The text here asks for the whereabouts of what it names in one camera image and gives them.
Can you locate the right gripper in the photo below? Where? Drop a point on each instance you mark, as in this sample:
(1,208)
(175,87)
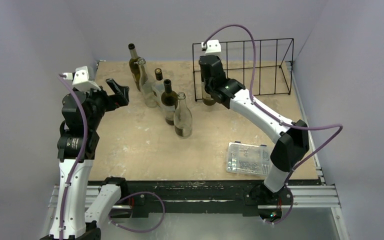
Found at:
(207,66)

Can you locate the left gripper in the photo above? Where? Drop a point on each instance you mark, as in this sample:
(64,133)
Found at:
(119,99)

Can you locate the dark green wine bottle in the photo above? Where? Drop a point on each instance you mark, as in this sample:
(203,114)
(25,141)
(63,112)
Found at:
(206,97)

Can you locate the clear bottle black cap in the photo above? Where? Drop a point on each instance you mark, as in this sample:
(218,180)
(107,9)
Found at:
(158,86)

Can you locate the dark green bottle white label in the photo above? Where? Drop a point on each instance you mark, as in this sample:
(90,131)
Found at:
(169,100)

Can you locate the clear slender glass bottle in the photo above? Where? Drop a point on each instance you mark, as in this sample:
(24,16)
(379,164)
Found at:
(183,120)

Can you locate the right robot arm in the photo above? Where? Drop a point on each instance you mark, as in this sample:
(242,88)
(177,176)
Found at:
(291,140)

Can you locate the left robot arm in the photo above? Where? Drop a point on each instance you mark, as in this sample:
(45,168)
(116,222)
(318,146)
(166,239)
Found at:
(83,112)

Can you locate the green bottle silver foil neck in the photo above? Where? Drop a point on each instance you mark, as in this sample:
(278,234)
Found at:
(133,66)

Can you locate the tall clear glass bottle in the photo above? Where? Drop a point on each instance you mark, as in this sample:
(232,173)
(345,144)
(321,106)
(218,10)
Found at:
(146,82)

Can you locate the clear plastic screw box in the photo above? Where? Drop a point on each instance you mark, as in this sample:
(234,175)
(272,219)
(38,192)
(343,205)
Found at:
(248,159)

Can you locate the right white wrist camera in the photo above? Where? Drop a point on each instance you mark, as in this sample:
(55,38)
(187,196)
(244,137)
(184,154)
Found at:
(211,47)

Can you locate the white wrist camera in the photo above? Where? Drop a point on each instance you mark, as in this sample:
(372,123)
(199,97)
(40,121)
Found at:
(211,47)
(81,79)

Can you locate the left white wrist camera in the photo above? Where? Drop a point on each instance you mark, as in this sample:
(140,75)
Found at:
(81,79)

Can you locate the black wire wine rack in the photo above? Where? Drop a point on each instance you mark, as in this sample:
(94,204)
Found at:
(273,65)

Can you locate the black aluminium mounting rail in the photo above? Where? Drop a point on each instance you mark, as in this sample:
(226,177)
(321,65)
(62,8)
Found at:
(142,197)

